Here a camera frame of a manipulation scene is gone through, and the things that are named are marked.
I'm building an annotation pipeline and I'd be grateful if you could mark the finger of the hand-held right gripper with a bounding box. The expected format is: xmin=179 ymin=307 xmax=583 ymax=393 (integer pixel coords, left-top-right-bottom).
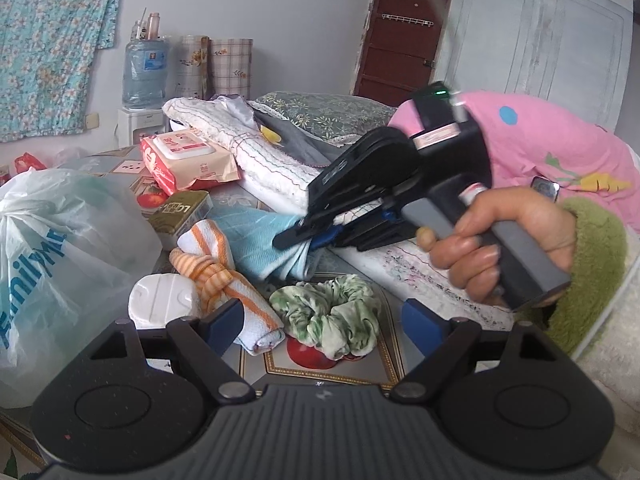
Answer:
xmin=330 ymin=217 xmax=421 ymax=254
xmin=272 ymin=200 xmax=398 ymax=252

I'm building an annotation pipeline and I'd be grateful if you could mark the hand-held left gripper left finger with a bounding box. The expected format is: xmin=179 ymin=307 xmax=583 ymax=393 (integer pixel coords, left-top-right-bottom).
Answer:
xmin=82 ymin=298 xmax=256 ymax=405

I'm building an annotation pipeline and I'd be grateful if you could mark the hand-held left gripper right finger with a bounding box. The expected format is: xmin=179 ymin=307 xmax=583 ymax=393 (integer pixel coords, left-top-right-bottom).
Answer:
xmin=390 ymin=298 xmax=560 ymax=404

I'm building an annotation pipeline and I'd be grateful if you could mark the orange striped towel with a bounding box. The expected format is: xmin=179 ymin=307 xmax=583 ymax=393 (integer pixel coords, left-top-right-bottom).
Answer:
xmin=169 ymin=219 xmax=286 ymax=356

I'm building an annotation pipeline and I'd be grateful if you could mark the light blue towel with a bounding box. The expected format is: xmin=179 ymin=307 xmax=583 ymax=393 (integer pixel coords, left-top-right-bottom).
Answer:
xmin=207 ymin=207 xmax=327 ymax=284

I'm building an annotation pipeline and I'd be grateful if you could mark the green white scrunchie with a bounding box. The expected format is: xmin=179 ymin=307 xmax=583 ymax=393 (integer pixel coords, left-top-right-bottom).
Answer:
xmin=270 ymin=275 xmax=383 ymax=361

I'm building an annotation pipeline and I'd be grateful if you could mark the gold green box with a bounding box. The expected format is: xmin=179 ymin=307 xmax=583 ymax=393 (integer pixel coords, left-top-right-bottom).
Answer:
xmin=149 ymin=191 xmax=214 ymax=237

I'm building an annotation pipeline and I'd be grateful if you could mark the white printed plastic bag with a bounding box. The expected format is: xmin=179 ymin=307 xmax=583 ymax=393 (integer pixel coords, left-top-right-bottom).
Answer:
xmin=0 ymin=167 xmax=164 ymax=411

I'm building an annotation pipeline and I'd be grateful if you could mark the person's right forearm green sleeve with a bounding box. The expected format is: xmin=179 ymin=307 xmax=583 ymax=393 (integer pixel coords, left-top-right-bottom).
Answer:
xmin=515 ymin=197 xmax=629 ymax=361

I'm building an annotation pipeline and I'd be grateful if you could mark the person's right hand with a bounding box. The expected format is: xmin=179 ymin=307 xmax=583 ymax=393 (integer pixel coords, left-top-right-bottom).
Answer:
xmin=416 ymin=186 xmax=576 ymax=306

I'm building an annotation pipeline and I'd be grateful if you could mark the white round case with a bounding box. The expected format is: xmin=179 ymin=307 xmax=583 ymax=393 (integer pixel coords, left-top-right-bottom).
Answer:
xmin=129 ymin=272 xmax=201 ymax=331

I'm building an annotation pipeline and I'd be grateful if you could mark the white striped quilt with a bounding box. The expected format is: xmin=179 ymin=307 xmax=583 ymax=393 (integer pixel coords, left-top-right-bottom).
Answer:
xmin=162 ymin=96 xmax=516 ymax=330

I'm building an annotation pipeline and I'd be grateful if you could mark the olive floral pillow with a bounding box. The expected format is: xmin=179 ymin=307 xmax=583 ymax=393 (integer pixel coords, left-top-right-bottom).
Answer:
xmin=252 ymin=91 xmax=401 ymax=147

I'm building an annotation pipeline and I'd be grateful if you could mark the grey bedsheet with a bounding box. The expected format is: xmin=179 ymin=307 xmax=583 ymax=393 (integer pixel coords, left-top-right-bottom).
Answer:
xmin=252 ymin=107 xmax=362 ymax=169

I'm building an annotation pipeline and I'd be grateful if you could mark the brown door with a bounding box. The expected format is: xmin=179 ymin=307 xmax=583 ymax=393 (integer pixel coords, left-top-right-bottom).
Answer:
xmin=355 ymin=0 xmax=457 ymax=106

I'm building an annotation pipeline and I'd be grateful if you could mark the red wet wipes pack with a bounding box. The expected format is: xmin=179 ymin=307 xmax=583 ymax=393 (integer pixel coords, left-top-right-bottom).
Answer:
xmin=140 ymin=127 xmax=242 ymax=197

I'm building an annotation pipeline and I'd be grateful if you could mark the white satin cloth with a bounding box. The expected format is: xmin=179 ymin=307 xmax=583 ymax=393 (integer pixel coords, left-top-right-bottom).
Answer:
xmin=210 ymin=94 xmax=261 ymax=127

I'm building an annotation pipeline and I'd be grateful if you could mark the white hook rack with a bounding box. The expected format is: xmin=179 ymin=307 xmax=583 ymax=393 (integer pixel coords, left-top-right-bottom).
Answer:
xmin=382 ymin=12 xmax=434 ymax=27

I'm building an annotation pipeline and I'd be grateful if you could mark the pink blanket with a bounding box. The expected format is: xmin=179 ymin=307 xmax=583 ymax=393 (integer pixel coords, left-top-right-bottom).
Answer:
xmin=387 ymin=90 xmax=634 ymax=234

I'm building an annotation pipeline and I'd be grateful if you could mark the black wristwatch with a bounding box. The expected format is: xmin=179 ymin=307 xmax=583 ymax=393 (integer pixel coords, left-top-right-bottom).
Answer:
xmin=531 ymin=176 xmax=561 ymax=204

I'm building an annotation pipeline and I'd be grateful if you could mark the plaid rolled mat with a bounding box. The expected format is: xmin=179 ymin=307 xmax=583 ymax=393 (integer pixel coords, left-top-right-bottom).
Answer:
xmin=207 ymin=37 xmax=254 ymax=101

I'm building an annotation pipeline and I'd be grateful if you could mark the white fleece garment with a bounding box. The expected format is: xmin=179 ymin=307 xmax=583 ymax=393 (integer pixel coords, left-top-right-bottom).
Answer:
xmin=575 ymin=310 xmax=640 ymax=432

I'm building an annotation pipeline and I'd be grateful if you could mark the floral rolled mat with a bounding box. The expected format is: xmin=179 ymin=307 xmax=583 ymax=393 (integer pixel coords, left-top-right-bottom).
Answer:
xmin=175 ymin=35 xmax=210 ymax=101

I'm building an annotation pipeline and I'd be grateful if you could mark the white wardrobe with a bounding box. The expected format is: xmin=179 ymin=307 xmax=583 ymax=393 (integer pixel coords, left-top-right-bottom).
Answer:
xmin=435 ymin=0 xmax=636 ymax=133

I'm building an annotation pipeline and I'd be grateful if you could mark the clear plastic bag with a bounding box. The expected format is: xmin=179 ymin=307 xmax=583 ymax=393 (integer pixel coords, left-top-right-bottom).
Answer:
xmin=52 ymin=146 xmax=94 ymax=169

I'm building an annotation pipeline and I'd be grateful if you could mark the blue water jug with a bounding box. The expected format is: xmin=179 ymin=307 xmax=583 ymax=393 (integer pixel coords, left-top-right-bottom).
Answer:
xmin=122 ymin=37 xmax=169 ymax=111

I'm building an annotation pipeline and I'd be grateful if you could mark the red plastic bag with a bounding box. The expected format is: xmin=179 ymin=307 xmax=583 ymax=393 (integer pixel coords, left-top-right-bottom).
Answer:
xmin=14 ymin=152 xmax=48 ymax=174

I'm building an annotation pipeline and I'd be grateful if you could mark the blue floral wall cloth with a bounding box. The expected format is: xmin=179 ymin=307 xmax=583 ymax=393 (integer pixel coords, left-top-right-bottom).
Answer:
xmin=0 ymin=0 xmax=128 ymax=143

